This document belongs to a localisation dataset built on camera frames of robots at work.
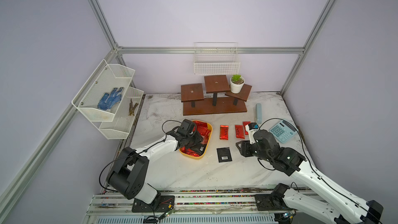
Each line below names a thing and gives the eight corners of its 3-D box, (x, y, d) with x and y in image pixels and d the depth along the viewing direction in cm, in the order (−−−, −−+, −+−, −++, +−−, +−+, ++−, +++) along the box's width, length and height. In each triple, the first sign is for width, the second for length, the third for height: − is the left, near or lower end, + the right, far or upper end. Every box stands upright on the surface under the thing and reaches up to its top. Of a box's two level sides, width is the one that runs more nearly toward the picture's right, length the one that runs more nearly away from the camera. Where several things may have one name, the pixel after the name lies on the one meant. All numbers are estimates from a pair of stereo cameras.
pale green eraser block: (255, 123, 106) (257, 118, 102) (254, 107, 115) (256, 102, 111) (260, 124, 105) (262, 119, 101) (259, 108, 114) (261, 103, 110)
